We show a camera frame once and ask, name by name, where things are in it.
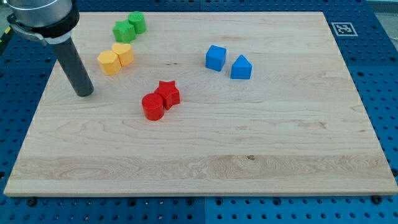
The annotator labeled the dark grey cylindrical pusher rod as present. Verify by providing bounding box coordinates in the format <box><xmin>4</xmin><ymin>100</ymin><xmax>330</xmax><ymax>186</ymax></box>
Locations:
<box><xmin>52</xmin><ymin>37</ymin><xmax>94</xmax><ymax>97</ymax></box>

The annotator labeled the blue cube block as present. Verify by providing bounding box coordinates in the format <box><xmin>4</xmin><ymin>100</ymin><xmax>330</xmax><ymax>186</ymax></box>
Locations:
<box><xmin>205</xmin><ymin>45</ymin><xmax>227</xmax><ymax>72</ymax></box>

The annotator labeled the yellow hexagon block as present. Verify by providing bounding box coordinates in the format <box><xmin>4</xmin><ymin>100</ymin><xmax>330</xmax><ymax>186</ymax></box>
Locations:
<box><xmin>97</xmin><ymin>50</ymin><xmax>121</xmax><ymax>75</ymax></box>

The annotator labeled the yellow heart block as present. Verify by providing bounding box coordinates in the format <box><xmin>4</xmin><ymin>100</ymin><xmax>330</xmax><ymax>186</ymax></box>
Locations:
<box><xmin>112</xmin><ymin>43</ymin><xmax>134</xmax><ymax>67</ymax></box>

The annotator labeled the green star block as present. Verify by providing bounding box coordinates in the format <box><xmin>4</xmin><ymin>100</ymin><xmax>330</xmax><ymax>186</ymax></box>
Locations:
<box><xmin>113</xmin><ymin>20</ymin><xmax>136</xmax><ymax>44</ymax></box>

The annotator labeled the green cylinder block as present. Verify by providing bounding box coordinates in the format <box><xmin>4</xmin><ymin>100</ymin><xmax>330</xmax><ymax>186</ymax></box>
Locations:
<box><xmin>127</xmin><ymin>11</ymin><xmax>147</xmax><ymax>34</ymax></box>

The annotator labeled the red cylinder block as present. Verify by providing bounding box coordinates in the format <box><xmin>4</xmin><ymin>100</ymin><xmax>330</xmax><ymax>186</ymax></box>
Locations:
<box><xmin>142</xmin><ymin>93</ymin><xmax>164</xmax><ymax>121</ymax></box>

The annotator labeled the red star block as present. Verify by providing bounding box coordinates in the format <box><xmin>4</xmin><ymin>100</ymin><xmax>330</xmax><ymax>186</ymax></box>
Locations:
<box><xmin>154</xmin><ymin>80</ymin><xmax>180</xmax><ymax>110</ymax></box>

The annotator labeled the light wooden board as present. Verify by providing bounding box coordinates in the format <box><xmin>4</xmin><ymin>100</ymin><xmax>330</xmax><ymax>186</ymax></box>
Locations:
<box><xmin>4</xmin><ymin>12</ymin><xmax>397</xmax><ymax>197</ymax></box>

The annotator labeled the blue triangular prism block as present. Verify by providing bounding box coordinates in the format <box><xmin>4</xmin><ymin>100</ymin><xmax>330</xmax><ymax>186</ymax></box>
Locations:
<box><xmin>230</xmin><ymin>55</ymin><xmax>252</xmax><ymax>80</ymax></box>

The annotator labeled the white fiducial marker tag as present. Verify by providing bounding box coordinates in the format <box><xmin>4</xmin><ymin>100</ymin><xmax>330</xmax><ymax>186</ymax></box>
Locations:
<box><xmin>331</xmin><ymin>22</ymin><xmax>358</xmax><ymax>37</ymax></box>

